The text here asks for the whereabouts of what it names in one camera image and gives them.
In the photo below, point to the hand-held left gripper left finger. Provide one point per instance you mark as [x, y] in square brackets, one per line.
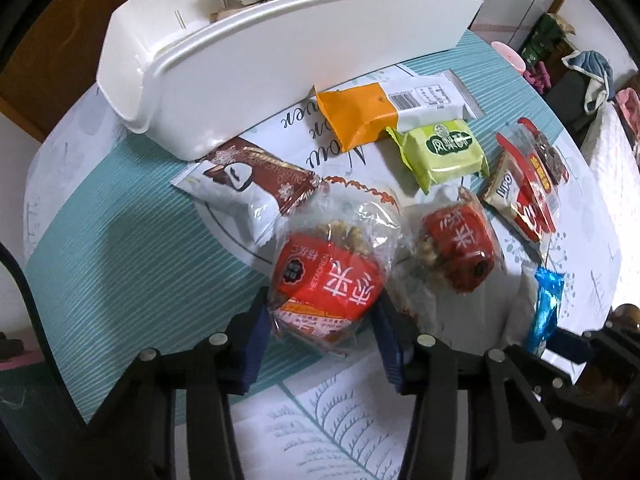
[252, 345]

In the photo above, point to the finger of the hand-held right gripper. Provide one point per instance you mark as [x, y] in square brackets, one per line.
[577, 345]

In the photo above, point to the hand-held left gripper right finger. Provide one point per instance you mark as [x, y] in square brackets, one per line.
[392, 345]

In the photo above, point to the blue snack packet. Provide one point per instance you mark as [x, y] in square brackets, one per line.
[545, 305]

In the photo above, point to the red label clear snack packet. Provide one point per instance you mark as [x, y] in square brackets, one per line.
[325, 275]
[460, 240]

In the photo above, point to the red white snack bag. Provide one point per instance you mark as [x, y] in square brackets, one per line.
[520, 205]

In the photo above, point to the brown white snack packet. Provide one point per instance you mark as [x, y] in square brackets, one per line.
[235, 175]

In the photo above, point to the clear red packet of dark nuts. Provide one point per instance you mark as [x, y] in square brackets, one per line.
[547, 155]

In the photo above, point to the green snack packet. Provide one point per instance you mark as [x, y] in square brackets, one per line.
[445, 152]

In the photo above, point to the orange white snack packet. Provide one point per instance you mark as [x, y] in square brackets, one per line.
[355, 110]

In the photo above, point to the white plastic bin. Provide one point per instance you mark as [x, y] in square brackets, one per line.
[300, 50]

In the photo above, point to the white blanket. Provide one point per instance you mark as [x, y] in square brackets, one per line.
[617, 170]

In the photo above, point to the pink cloth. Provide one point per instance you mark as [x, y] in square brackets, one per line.
[629, 102]

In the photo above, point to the blue white cloth bag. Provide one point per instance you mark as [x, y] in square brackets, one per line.
[592, 75]

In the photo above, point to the pink toy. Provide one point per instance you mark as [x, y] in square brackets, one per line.
[537, 77]

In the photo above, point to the pink plastic stool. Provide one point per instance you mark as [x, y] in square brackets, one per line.
[510, 55]

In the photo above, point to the green bag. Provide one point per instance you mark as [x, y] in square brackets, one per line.
[542, 35]

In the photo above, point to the brown wooden door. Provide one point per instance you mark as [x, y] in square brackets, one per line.
[60, 35]

